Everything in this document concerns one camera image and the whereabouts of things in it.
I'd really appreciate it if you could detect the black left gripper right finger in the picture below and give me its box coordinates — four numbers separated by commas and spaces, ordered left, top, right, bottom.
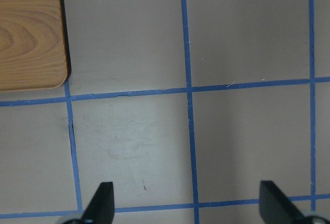
259, 181, 305, 224

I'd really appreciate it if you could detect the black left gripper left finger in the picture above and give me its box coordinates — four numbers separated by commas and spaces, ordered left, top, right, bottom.
80, 182, 114, 224

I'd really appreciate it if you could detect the wooden tray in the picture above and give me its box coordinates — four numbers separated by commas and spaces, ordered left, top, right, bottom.
1, 0, 69, 92

